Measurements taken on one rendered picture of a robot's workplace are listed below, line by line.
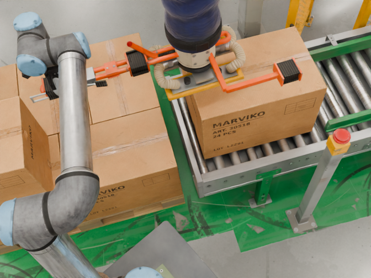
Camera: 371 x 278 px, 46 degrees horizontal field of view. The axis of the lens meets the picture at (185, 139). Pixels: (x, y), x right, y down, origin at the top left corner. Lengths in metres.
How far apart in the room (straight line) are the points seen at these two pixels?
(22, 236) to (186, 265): 0.90
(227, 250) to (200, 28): 1.49
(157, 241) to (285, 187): 1.17
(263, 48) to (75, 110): 1.18
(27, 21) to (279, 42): 1.21
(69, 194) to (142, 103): 1.46
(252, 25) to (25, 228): 2.55
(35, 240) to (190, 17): 0.90
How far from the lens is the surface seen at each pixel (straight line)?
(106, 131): 2.46
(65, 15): 3.94
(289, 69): 1.74
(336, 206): 2.86
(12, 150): 2.09
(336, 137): 1.85
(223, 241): 2.70
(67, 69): 1.38
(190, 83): 1.86
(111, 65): 1.82
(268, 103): 2.01
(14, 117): 2.18
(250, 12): 3.26
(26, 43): 1.51
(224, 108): 1.97
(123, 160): 2.35
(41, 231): 1.16
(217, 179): 2.20
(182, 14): 1.57
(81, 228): 2.79
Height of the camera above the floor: 2.60
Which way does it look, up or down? 60 degrees down
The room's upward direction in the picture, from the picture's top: 8 degrees counter-clockwise
